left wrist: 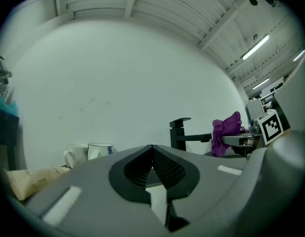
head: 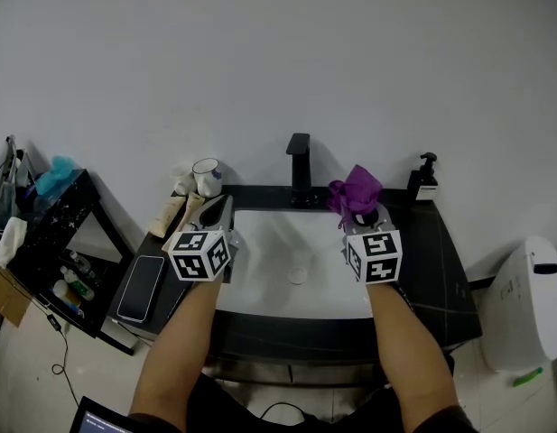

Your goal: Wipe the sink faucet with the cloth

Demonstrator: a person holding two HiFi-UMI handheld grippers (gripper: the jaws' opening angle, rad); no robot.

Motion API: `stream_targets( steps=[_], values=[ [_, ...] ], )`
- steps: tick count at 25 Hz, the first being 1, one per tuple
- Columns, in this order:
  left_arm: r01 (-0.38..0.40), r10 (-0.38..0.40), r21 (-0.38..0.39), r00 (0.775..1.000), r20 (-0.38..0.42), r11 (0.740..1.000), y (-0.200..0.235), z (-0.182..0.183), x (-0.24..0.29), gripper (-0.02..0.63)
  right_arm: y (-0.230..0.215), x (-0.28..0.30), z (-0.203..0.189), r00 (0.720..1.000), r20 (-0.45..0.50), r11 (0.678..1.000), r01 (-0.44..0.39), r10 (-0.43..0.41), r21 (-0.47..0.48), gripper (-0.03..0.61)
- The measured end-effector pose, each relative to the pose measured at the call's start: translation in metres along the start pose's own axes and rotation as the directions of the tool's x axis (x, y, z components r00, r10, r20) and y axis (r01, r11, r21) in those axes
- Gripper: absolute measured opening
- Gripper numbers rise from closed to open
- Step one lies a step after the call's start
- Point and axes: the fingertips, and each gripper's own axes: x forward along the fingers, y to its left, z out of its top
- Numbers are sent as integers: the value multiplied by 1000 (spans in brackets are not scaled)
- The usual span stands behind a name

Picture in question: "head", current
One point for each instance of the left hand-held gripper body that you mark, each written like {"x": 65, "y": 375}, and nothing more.
{"x": 197, "y": 255}

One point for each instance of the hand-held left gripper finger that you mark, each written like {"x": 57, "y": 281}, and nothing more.
{"x": 197, "y": 214}
{"x": 228, "y": 217}

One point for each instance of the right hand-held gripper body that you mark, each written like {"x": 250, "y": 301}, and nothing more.
{"x": 377, "y": 255}

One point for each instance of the purple cloth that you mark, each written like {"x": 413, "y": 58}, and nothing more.
{"x": 359, "y": 187}

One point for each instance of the black faucet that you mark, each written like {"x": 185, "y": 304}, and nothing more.
{"x": 300, "y": 169}

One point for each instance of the person's right forearm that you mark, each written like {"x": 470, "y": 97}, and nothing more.
{"x": 409, "y": 350}

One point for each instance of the person's left forearm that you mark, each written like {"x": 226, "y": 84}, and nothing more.
{"x": 179, "y": 350}

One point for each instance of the white cloth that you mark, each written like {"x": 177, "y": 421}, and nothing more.
{"x": 11, "y": 242}

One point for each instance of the long beige tube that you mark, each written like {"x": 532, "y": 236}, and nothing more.
{"x": 193, "y": 203}

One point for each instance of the short beige tube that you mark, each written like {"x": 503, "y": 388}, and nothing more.
{"x": 167, "y": 214}

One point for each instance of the plain white mug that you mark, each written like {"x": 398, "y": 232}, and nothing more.
{"x": 183, "y": 181}

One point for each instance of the white mug with dark rim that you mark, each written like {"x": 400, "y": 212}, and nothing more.
{"x": 207, "y": 178}

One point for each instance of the white sink basin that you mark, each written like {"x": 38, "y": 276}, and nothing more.
{"x": 269, "y": 242}

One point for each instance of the black vanity cabinet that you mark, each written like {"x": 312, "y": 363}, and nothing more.
{"x": 431, "y": 260}

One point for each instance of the black soap dispenser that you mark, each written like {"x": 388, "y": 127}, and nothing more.
{"x": 422, "y": 183}

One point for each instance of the dark smartphone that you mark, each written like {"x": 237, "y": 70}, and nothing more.
{"x": 141, "y": 289}

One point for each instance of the round sink drain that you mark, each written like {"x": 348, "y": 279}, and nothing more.
{"x": 297, "y": 275}

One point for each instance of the clear bottle with green label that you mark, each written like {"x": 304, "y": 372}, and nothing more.
{"x": 83, "y": 266}
{"x": 78, "y": 284}

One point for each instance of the black speckled side table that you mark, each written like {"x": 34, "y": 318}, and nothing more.
{"x": 61, "y": 214}

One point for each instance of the white jar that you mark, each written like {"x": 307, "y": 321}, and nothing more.
{"x": 62, "y": 289}

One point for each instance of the teal bath puff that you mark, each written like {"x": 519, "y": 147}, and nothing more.
{"x": 54, "y": 176}

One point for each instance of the white toilet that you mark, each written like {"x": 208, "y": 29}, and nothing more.
{"x": 526, "y": 305}

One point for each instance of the person's black clothing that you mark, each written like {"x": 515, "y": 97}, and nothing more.
{"x": 224, "y": 413}

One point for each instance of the dark laptop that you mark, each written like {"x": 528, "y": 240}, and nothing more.
{"x": 97, "y": 420}

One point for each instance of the green brush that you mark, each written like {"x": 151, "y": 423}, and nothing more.
{"x": 528, "y": 377}

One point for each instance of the brown cardboard box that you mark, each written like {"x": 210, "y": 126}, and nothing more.
{"x": 5, "y": 296}

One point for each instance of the grey hanging bag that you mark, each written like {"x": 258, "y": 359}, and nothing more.
{"x": 2, "y": 192}

